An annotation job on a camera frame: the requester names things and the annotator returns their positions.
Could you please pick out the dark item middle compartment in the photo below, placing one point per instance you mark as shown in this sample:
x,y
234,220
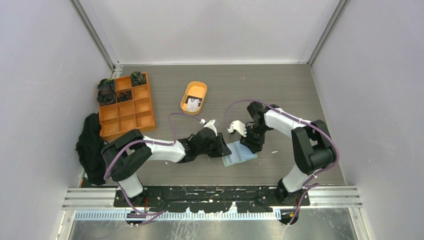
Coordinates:
x,y
124,96

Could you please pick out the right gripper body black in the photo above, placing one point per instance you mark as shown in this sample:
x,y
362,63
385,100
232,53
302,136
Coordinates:
x,y
255,129

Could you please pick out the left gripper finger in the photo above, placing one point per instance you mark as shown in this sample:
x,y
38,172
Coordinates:
x,y
223,150
220,142

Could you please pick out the orange compartment organizer box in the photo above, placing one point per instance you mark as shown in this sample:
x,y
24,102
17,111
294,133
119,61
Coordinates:
x,y
120,117

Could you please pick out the dark rolled item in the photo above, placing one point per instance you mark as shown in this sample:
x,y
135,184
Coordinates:
x,y
107,84
137,78
106,97

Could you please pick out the green card holder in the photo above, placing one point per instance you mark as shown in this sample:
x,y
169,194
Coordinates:
x,y
239,154

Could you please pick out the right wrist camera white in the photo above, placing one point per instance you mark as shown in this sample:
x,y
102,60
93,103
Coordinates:
x,y
237,127

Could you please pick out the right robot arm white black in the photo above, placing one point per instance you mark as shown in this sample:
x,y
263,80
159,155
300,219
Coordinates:
x,y
312,148

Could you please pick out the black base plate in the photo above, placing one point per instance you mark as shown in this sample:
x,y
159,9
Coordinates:
x,y
212,199

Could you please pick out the white slotted cable duct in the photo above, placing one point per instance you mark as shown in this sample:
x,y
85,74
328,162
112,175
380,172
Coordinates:
x,y
124,214

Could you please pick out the dark rolled item left lower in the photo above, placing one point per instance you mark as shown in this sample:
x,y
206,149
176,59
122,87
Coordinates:
x,y
106,97

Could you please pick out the dark rolled item left upper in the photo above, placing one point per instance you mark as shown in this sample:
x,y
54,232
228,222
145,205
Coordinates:
x,y
107,84

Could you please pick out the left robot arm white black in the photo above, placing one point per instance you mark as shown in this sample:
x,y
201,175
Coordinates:
x,y
125,155

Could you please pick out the aluminium frame rail right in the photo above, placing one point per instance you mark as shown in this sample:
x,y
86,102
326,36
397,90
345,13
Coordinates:
x,y
332,22

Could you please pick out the black cloth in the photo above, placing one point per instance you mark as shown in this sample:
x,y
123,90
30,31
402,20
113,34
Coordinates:
x,y
88,147

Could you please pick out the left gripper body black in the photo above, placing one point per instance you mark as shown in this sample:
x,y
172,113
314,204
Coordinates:
x,y
211,150

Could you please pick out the dark rolled item top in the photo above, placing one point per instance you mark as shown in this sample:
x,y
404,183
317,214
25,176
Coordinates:
x,y
137,78

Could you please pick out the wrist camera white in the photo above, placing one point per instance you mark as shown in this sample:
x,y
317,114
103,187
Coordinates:
x,y
211,124
237,127

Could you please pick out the aluminium frame rail left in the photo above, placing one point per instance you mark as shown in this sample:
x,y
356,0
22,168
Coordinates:
x,y
86,13

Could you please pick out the orange oval tray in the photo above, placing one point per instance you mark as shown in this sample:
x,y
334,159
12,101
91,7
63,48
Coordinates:
x,y
194,88

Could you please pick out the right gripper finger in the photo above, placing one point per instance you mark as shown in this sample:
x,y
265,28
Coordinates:
x,y
247,143
257,145

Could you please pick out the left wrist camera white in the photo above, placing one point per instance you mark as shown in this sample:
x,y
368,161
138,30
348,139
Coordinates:
x,y
211,124

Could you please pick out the aluminium frame rail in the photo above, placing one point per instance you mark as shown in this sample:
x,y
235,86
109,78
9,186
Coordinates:
x,y
86,13
332,22

